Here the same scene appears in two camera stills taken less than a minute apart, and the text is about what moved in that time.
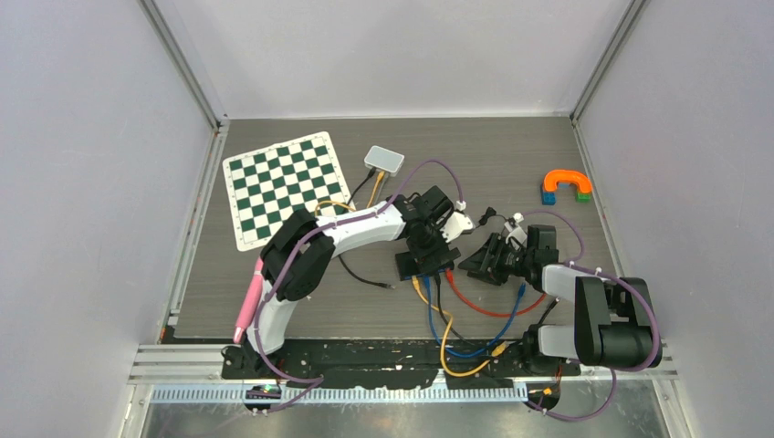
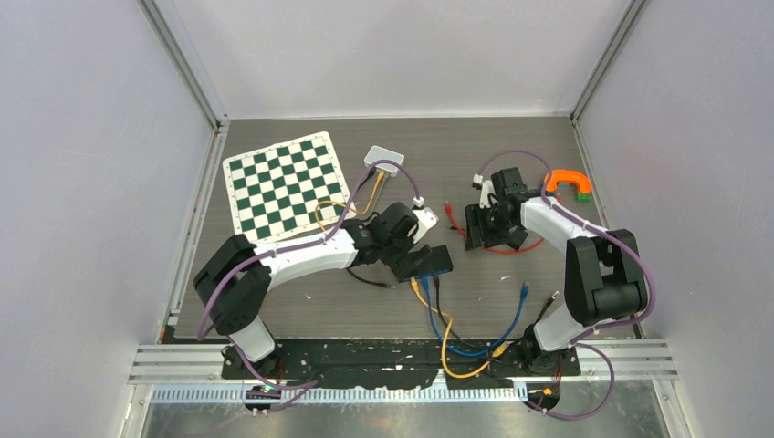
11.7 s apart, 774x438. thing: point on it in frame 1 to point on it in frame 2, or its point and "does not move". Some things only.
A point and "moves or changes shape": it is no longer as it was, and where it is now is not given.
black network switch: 407,266 does not move
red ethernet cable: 451,283 moves or changes shape
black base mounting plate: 360,364 does not move
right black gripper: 480,265 to 474,216
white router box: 383,160 does not move
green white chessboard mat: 267,184 does not move
